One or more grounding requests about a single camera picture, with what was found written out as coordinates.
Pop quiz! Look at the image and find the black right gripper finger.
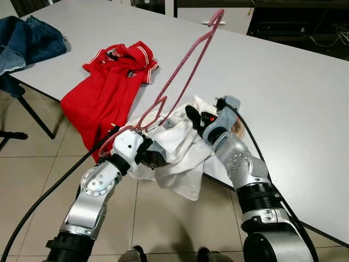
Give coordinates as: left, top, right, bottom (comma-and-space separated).
185, 105, 202, 130

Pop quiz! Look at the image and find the white polo shirt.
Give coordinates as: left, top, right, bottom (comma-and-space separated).
128, 96, 240, 201

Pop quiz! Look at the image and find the red plastic hanger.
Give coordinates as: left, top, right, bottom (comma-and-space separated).
98, 8, 225, 159

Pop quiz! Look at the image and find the blue denim skirt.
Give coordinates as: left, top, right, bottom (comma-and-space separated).
0, 15, 69, 99

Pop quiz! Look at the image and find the red polo shirt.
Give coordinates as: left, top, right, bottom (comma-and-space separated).
60, 41, 160, 163

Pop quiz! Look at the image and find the grey left robot foot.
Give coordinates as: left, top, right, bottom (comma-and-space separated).
117, 246, 148, 262

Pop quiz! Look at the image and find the grey robot foot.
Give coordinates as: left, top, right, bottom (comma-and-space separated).
117, 246, 148, 262
196, 248, 235, 262

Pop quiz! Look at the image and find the white drawer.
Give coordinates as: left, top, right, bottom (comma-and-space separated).
176, 5, 255, 35

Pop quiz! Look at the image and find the grey right robot foot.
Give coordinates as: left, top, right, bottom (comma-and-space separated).
196, 248, 235, 262

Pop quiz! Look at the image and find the dark TV stand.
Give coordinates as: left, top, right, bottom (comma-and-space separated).
131, 0, 349, 59

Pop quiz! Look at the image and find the black table leg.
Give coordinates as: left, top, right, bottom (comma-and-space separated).
10, 82, 55, 140

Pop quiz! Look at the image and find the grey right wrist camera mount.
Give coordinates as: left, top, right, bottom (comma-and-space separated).
203, 96, 242, 144

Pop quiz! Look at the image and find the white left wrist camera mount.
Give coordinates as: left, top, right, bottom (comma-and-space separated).
112, 129, 143, 170

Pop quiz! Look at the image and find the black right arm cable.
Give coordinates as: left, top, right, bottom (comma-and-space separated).
215, 97, 320, 262

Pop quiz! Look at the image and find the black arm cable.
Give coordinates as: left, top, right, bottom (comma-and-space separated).
215, 97, 320, 262
0, 127, 119, 262

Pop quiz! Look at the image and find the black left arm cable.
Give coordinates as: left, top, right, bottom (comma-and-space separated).
0, 127, 119, 262

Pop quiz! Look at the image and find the black clothes rack frame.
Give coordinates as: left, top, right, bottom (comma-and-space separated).
0, 130, 28, 151

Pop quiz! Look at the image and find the tangled cable bundle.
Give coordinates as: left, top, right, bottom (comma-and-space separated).
308, 25, 349, 50

